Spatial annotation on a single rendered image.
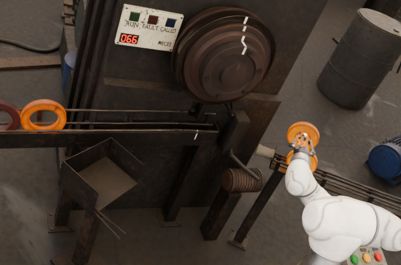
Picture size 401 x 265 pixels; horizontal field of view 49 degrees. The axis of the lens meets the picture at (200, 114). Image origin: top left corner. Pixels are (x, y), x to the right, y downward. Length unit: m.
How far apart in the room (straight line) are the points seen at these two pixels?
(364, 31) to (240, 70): 2.75
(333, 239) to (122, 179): 0.96
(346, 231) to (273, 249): 1.51
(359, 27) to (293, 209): 2.09
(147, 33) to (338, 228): 1.10
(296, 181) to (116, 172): 0.77
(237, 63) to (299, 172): 0.53
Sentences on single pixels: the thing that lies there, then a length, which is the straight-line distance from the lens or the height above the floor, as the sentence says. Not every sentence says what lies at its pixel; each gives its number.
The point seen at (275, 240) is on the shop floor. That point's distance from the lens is 2.91.
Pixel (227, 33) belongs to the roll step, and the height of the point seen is 1.27.
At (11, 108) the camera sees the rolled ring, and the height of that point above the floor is 0.76.
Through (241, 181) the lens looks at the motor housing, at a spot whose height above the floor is 0.51.
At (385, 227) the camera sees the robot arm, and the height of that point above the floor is 1.18.
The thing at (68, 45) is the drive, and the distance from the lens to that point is 3.43.
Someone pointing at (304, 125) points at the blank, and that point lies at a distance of 2.19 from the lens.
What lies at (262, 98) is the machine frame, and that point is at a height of 0.87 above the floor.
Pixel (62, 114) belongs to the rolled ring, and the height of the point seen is 0.74.
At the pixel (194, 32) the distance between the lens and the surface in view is 1.82.
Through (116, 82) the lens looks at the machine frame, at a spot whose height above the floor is 0.87.
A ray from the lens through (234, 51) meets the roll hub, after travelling 1.82.
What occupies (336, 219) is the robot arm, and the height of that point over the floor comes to 1.18.
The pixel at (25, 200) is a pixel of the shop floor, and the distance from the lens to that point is 2.60.
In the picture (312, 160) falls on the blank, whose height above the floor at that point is 0.76.
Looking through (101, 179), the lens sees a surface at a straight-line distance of 1.93.
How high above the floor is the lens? 1.98
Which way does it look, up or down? 34 degrees down
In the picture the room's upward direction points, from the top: 23 degrees clockwise
